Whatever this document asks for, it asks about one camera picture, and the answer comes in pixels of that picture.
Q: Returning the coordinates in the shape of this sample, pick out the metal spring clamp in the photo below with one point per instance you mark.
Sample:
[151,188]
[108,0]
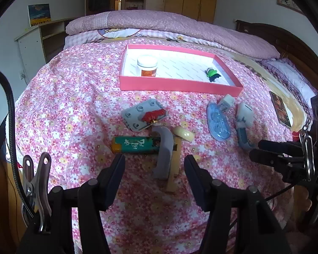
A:
[308,150]
[38,185]

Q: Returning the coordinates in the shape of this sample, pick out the wooden bedside cabinet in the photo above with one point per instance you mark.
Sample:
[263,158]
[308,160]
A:
[0,190]

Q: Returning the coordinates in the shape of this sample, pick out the dark wooden headboard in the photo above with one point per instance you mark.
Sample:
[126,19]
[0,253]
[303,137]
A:
[288,39]

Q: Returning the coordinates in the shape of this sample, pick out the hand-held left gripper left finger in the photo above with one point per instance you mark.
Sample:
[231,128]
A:
[116,176]

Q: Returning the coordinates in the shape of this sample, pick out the white charger plug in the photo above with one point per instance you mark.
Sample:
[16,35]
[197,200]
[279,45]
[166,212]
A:
[226,102]

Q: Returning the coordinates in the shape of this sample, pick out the framed wall picture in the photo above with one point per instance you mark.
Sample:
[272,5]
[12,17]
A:
[288,1]

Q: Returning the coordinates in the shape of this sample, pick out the white pillow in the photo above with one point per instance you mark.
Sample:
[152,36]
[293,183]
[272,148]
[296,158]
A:
[291,76]

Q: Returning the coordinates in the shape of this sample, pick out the wooden stick piece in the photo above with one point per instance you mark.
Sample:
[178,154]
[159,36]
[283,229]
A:
[172,180]

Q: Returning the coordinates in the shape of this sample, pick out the blue transparent oval case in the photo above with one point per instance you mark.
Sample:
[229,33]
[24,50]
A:
[218,124]

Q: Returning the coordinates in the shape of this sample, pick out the small red object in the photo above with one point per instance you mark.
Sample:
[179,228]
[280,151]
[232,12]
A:
[296,135]

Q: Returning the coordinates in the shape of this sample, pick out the white plastic device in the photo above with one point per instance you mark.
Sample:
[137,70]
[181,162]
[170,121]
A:
[244,115]

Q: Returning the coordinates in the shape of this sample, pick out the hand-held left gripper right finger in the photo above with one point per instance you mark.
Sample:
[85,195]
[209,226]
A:
[196,181]

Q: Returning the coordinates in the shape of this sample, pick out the white shelf unit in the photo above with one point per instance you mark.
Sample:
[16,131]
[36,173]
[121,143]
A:
[31,47]

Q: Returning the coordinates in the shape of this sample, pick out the smartphone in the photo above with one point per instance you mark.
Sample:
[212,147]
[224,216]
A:
[281,108]

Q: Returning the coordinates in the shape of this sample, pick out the pink quilt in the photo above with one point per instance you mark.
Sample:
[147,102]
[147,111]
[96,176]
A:
[161,22]

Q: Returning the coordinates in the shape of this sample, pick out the white jar orange label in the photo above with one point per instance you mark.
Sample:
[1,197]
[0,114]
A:
[147,67]

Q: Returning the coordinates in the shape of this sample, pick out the green lighter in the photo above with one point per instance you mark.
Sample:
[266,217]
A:
[133,145]

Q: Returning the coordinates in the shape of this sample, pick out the beige tape roll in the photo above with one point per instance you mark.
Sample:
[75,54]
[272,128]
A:
[184,135]

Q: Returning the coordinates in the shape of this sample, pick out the pink shallow box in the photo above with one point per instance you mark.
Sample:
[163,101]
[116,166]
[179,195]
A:
[175,85]

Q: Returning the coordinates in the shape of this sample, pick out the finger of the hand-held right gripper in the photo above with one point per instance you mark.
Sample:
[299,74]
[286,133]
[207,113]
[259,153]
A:
[275,145]
[267,158]

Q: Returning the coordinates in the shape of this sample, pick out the grey curved plastic piece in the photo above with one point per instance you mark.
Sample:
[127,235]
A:
[165,153]

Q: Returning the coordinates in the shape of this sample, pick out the pink floral bedsheet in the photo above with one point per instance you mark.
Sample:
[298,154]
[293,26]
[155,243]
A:
[76,98]

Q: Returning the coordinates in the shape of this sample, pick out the grey building plate red brick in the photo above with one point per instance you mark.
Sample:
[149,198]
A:
[137,115]

